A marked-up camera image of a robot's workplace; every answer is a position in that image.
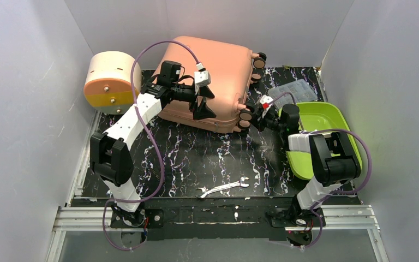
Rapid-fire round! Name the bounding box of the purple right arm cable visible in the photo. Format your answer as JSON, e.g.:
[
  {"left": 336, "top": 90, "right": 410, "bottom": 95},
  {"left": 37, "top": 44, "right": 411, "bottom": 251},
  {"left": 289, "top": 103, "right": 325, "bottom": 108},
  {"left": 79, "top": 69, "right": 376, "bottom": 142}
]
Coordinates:
[{"left": 267, "top": 91, "right": 373, "bottom": 250}]

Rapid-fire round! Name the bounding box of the cream cylindrical drum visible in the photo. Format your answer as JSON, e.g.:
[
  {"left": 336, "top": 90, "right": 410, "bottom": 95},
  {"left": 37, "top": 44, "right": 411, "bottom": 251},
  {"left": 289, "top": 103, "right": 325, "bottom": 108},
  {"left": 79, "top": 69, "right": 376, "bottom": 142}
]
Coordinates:
[{"left": 83, "top": 51, "right": 142, "bottom": 115}]

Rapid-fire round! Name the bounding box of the black spring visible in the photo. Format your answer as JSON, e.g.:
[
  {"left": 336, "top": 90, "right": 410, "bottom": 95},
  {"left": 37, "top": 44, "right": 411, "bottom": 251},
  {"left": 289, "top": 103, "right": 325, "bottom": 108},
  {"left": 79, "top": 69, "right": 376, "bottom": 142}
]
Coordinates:
[{"left": 152, "top": 170, "right": 165, "bottom": 183}]

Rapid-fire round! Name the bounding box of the silver open-end wrench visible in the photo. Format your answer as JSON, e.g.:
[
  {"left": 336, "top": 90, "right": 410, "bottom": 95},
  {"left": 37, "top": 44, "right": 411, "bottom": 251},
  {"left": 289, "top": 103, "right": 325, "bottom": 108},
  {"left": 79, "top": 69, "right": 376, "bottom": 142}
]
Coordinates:
[{"left": 196, "top": 176, "right": 249, "bottom": 199}]

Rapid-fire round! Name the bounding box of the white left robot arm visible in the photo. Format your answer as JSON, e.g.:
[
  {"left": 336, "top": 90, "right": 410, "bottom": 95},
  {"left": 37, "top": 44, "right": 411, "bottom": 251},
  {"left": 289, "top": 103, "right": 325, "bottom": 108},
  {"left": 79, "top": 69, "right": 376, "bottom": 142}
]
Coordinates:
[{"left": 90, "top": 61, "right": 216, "bottom": 213}]

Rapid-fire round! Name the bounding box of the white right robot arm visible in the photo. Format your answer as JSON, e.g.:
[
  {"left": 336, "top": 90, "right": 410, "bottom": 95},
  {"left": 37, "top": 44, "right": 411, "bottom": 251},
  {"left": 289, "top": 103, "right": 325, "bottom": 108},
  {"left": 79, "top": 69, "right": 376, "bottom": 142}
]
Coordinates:
[{"left": 250, "top": 102, "right": 361, "bottom": 211}]

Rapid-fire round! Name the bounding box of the clear plastic screw box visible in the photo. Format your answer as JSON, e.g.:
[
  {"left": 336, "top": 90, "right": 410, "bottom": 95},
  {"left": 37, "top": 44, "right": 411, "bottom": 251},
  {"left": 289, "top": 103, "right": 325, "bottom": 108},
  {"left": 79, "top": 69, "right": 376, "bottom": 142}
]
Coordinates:
[{"left": 267, "top": 79, "right": 318, "bottom": 103}]

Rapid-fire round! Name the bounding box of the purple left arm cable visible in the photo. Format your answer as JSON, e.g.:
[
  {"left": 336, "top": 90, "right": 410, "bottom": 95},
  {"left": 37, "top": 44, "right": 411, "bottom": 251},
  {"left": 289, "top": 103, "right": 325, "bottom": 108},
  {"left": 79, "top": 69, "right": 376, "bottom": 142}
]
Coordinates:
[{"left": 101, "top": 39, "right": 205, "bottom": 252}]

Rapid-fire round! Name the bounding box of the green plastic tray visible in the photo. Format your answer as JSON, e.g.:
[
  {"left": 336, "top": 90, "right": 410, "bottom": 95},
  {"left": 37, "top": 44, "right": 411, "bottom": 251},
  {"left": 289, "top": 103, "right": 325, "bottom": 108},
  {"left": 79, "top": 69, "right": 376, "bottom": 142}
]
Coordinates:
[{"left": 286, "top": 102, "right": 350, "bottom": 181}]

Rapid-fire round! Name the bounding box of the pink hard-shell suitcase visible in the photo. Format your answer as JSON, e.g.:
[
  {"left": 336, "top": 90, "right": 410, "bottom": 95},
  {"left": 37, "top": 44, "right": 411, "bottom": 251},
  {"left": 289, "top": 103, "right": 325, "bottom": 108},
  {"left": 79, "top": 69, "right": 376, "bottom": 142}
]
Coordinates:
[{"left": 159, "top": 36, "right": 267, "bottom": 133}]

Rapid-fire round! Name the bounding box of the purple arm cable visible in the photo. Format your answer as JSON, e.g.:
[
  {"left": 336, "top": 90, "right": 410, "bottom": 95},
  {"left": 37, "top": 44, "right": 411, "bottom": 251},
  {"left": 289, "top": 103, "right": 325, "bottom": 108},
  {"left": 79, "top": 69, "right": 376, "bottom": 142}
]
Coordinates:
[
  {"left": 101, "top": 39, "right": 205, "bottom": 252},
  {"left": 267, "top": 91, "right": 373, "bottom": 250}
]

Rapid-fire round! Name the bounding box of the aluminium frame rail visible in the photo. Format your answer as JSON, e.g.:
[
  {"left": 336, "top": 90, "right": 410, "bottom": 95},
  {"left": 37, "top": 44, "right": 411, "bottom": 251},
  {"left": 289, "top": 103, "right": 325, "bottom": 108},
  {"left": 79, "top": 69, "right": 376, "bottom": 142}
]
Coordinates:
[{"left": 45, "top": 112, "right": 149, "bottom": 262}]

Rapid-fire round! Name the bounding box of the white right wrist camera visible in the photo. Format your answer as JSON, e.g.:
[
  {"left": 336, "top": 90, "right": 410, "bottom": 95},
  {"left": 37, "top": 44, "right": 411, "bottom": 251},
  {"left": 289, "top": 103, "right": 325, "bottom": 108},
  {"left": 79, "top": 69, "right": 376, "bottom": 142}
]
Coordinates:
[{"left": 258, "top": 95, "right": 274, "bottom": 118}]

